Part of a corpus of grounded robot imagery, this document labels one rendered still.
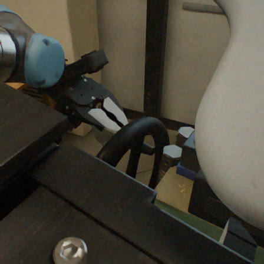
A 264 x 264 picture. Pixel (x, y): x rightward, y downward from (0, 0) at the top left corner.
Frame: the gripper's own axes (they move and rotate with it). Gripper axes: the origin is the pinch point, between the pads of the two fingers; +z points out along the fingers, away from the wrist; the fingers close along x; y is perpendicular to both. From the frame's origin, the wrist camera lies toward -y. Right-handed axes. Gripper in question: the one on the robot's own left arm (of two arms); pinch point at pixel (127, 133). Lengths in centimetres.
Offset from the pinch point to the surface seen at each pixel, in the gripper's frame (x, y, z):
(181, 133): 8.6, -16.5, 5.7
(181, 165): 13.6, -17.7, 7.6
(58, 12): -70, 49, -71
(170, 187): 15.8, -16.6, 8.2
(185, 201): 16.6, -17.6, 10.0
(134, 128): 8.5, -11.5, 1.0
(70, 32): -71, 55, -62
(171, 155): 12.6, -16.8, 6.3
